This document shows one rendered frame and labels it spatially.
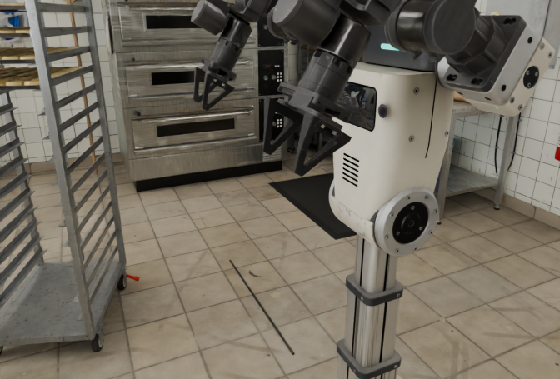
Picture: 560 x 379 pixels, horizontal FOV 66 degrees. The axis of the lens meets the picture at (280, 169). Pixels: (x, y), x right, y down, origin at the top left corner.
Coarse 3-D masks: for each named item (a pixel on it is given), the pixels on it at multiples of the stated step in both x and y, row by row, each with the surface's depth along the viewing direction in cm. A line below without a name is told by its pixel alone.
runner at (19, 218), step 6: (30, 204) 232; (24, 210) 225; (30, 210) 230; (18, 216) 219; (24, 216) 223; (12, 222) 213; (18, 222) 216; (6, 228) 207; (12, 228) 210; (0, 234) 202; (6, 234) 204; (0, 240) 199
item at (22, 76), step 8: (0, 72) 185; (8, 72) 188; (16, 72) 185; (24, 72) 185; (32, 72) 185; (56, 72) 185; (64, 72) 186; (0, 80) 163; (8, 80) 164; (16, 80) 163; (24, 80) 164; (32, 80) 163
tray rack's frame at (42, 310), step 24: (96, 48) 210; (96, 72) 213; (24, 168) 227; (120, 240) 244; (48, 264) 245; (120, 264) 245; (24, 288) 223; (48, 288) 223; (72, 288) 223; (0, 312) 205; (24, 312) 205; (48, 312) 205; (72, 312) 205; (96, 312) 205; (0, 336) 190; (24, 336) 190; (48, 336) 190; (72, 336) 190
